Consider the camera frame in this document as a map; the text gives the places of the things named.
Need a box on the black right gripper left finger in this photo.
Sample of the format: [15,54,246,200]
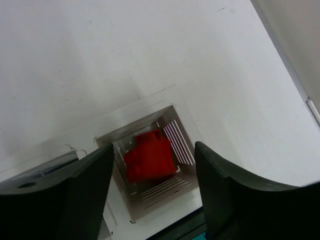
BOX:
[0,143,115,240]

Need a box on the red and purple lego brick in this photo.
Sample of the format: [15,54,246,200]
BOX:
[123,129,177,184]

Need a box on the white slotted container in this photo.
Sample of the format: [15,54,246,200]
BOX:
[0,86,202,240]

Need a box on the aluminium rail right side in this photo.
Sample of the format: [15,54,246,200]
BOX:
[306,98,320,126]

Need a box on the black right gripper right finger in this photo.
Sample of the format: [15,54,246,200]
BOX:
[194,141,320,240]

